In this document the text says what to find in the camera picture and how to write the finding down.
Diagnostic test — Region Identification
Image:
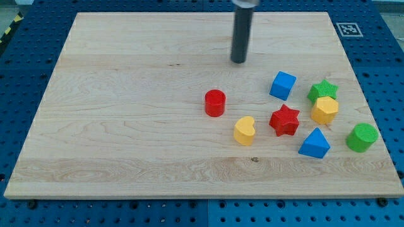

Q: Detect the blue cube block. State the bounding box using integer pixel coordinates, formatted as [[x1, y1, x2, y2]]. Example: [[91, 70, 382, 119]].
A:
[[270, 71, 297, 101]]

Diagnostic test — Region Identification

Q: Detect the red star block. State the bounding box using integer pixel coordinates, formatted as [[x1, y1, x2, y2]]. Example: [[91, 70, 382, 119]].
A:
[[269, 104, 300, 137]]

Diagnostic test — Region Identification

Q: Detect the green cylinder block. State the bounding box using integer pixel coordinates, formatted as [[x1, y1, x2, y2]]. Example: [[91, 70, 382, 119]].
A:
[[346, 123, 379, 153]]

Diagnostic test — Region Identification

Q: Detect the red cylinder block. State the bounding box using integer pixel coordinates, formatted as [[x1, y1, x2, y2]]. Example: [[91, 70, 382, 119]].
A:
[[205, 90, 226, 117]]

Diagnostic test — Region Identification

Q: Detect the yellow hexagon block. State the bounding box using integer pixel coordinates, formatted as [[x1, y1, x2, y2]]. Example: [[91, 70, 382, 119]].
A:
[[311, 96, 339, 124]]

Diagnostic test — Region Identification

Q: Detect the blue triangle block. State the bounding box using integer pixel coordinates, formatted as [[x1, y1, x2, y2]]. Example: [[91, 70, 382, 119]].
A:
[[298, 127, 331, 159]]

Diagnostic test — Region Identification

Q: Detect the green star block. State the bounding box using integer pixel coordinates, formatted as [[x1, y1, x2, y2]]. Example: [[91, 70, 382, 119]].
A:
[[307, 79, 338, 105]]

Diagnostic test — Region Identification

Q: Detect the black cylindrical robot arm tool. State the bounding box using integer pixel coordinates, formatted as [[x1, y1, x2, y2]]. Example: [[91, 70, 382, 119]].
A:
[[230, 6, 254, 64]]

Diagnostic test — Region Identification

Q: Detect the yellow heart block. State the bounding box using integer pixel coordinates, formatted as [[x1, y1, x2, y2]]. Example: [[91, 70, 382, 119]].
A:
[[234, 116, 256, 146]]

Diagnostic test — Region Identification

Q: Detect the light wooden board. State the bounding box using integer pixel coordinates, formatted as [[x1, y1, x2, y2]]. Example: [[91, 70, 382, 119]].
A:
[[4, 12, 403, 200]]

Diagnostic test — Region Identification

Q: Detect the white fiducial marker tag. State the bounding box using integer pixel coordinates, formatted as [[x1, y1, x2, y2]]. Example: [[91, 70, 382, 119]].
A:
[[336, 22, 363, 37]]

